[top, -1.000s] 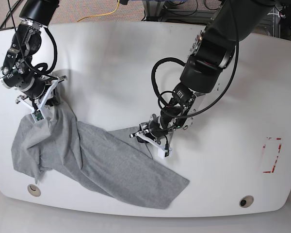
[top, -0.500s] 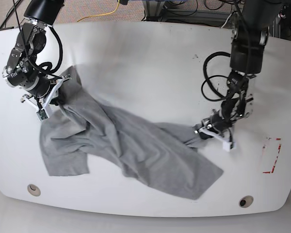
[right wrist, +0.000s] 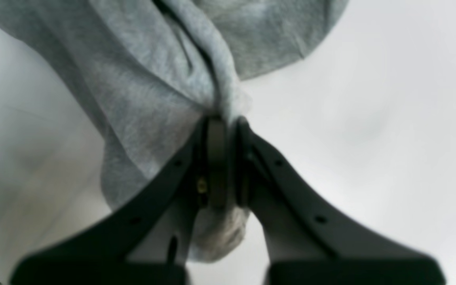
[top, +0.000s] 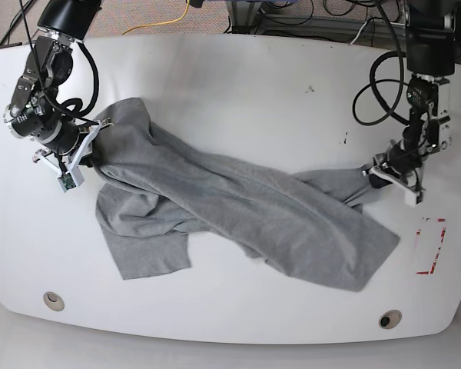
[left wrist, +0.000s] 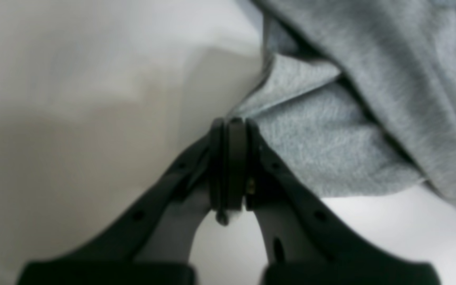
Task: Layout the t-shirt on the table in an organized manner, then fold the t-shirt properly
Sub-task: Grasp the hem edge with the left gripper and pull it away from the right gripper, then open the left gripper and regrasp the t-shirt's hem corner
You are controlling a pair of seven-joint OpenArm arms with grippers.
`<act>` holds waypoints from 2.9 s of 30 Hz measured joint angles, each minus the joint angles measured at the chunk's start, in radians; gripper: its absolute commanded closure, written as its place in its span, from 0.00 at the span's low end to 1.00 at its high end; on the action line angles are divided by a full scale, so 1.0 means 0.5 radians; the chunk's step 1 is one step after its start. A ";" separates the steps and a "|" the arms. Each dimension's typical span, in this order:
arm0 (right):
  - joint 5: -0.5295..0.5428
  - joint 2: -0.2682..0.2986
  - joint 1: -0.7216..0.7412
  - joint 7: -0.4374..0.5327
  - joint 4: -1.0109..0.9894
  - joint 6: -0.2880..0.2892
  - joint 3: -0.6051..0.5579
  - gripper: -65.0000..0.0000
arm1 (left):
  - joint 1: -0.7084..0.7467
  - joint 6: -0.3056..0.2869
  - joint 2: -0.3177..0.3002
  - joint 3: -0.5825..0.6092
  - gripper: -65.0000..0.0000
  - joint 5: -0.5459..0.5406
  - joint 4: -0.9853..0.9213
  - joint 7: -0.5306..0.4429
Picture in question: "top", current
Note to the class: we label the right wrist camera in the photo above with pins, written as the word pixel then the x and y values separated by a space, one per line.
pixel 71 179

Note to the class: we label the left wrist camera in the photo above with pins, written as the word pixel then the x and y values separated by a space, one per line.
pixel 413 197

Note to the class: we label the right table cable grommet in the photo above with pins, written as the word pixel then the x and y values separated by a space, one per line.
pixel 390 319

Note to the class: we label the left table cable grommet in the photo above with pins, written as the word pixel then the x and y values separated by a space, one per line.
pixel 53 301

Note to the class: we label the red tape rectangle marking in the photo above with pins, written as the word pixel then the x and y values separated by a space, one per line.
pixel 429 241

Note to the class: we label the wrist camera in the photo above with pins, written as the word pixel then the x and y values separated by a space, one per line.
pixel 71 179
pixel 413 197

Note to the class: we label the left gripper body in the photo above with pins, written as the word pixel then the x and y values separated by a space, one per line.
pixel 400 165

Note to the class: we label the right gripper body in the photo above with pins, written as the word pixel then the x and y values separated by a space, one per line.
pixel 71 144

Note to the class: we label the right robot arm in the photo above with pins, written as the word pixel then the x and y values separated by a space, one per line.
pixel 34 110

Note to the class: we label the aluminium frame rail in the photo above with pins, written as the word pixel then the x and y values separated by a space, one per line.
pixel 336 21

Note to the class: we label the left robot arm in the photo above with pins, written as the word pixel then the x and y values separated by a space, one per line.
pixel 429 57

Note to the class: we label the table cable grommet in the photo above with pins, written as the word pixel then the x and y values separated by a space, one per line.
pixel 390 319
pixel 53 301

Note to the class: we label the grey t-shirt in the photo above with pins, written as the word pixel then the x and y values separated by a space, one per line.
pixel 158 191

